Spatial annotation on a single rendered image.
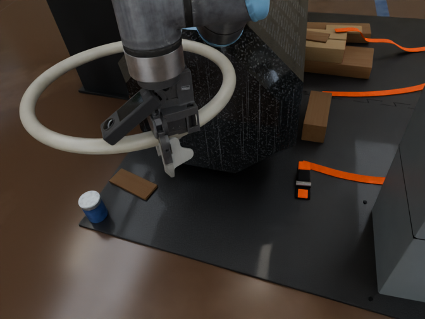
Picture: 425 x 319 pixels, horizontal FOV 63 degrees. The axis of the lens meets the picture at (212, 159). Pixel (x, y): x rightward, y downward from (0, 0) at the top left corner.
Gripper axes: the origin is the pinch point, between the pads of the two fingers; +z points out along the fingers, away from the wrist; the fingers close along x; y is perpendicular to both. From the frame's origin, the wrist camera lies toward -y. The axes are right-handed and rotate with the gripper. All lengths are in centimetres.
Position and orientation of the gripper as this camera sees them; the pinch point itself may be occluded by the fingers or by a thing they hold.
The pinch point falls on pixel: (164, 164)
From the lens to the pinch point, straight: 70.2
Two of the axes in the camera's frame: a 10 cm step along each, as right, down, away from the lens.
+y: 9.2, -3.0, 2.4
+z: 0.6, 7.4, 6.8
